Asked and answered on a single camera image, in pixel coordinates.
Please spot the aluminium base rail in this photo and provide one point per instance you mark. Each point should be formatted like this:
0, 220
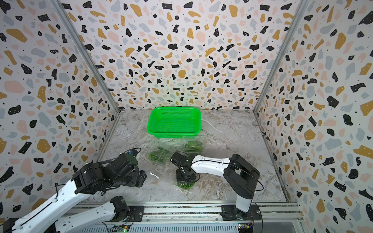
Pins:
277, 214

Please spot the clear clamshell container back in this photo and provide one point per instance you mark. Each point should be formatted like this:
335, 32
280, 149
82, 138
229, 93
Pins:
197, 138

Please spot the aluminium corner post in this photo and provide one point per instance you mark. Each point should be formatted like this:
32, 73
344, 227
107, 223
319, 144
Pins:
58, 8
292, 29

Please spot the green plastic basket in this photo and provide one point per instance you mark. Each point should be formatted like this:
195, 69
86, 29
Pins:
175, 122

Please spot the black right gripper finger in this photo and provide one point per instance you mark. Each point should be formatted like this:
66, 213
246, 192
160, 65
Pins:
179, 176
191, 178

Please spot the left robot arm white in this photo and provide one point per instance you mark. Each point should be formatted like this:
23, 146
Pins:
89, 180

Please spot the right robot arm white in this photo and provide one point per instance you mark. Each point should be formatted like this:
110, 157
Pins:
239, 173

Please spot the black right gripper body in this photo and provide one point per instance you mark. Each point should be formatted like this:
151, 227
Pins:
182, 170

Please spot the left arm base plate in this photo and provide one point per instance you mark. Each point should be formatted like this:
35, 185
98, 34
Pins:
128, 214

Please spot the green peppers bunch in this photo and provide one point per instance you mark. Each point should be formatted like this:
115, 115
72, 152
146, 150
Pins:
185, 186
160, 156
194, 146

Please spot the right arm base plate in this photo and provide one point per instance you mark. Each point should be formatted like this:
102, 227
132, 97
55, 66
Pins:
230, 213

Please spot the aluminium corner post left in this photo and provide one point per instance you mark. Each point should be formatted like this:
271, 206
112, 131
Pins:
58, 8

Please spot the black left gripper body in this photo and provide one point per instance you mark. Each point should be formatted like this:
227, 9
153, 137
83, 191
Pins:
130, 180

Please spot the green peppers bunch back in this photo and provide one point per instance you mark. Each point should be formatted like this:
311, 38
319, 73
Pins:
194, 146

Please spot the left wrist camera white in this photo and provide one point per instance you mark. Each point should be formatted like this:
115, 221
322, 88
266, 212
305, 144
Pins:
134, 152

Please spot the aluminium corner post right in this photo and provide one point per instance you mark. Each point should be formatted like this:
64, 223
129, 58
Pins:
292, 29

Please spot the green peppers bunch front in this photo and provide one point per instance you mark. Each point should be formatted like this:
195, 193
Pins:
185, 186

